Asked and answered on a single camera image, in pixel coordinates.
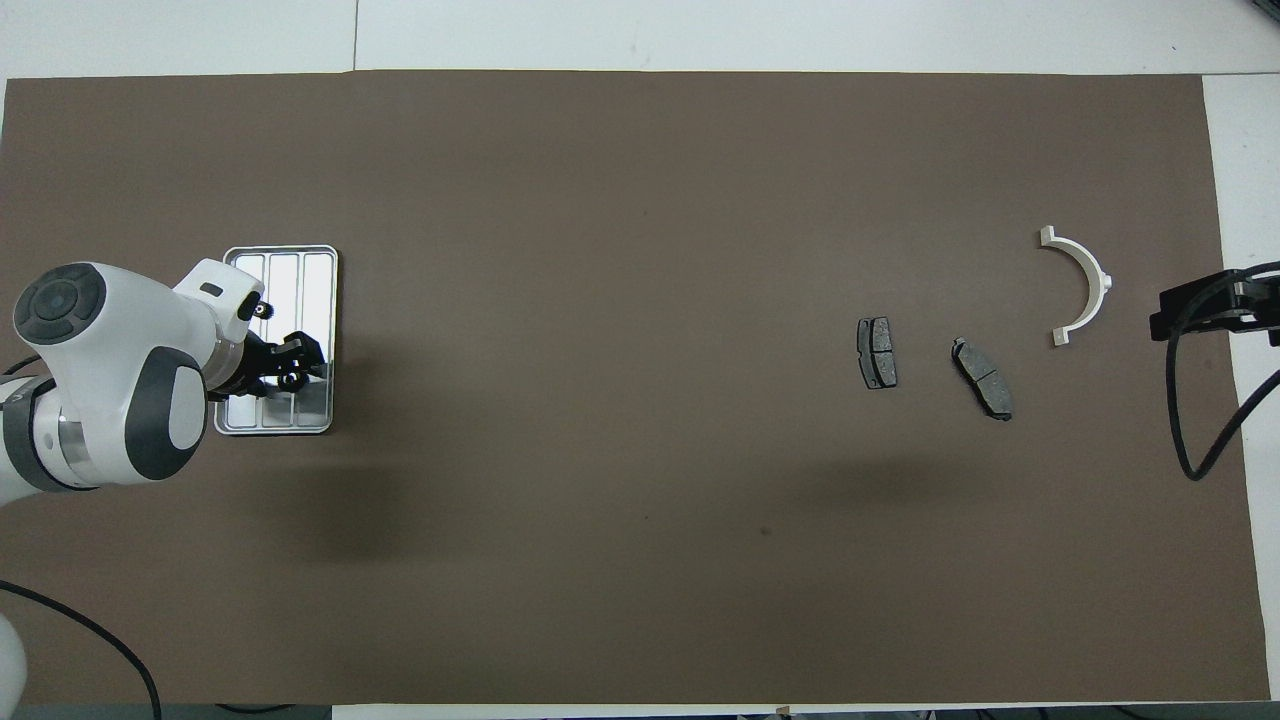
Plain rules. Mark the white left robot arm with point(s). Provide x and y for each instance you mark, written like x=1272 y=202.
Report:
x=110 y=330

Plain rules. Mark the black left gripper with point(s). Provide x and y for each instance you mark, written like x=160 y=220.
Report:
x=255 y=368

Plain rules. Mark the brown table mat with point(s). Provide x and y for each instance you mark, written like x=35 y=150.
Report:
x=600 y=300

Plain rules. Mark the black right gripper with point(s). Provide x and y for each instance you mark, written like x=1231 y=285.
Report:
x=1262 y=305

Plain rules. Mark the silver metal tray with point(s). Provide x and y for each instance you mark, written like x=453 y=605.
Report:
x=310 y=290

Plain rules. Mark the rectangular dark brake pad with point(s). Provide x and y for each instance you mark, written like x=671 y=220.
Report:
x=877 y=352

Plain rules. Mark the elongated dark brake pad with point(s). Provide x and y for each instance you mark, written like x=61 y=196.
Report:
x=982 y=378

